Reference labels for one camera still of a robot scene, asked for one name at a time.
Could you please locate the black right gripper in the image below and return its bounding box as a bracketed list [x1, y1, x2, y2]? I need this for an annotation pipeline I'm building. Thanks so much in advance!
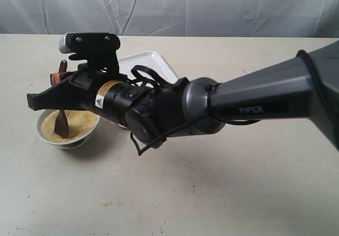
[27, 68, 151, 126]

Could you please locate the dark brown wooden spoon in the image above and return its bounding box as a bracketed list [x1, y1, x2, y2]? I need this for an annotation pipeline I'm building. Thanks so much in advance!
[54, 59, 69, 139]

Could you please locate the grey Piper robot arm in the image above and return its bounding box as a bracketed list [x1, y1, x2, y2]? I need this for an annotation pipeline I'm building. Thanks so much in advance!
[27, 42, 338, 154]

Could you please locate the tan granular powder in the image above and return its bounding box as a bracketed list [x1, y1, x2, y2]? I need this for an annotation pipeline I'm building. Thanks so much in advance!
[39, 110, 99, 143]

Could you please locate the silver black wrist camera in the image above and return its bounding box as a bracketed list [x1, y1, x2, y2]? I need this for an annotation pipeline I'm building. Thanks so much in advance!
[59, 32, 121, 77]

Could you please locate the white rectangular plastic tray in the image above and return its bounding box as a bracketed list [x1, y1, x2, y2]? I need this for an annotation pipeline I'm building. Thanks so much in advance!
[118, 51, 178, 83]

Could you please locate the white ceramic bowl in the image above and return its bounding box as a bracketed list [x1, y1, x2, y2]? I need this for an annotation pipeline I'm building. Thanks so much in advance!
[36, 110, 101, 150]

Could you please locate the white fabric backdrop curtain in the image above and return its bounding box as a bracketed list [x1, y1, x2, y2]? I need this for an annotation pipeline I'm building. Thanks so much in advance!
[1, 0, 338, 38]

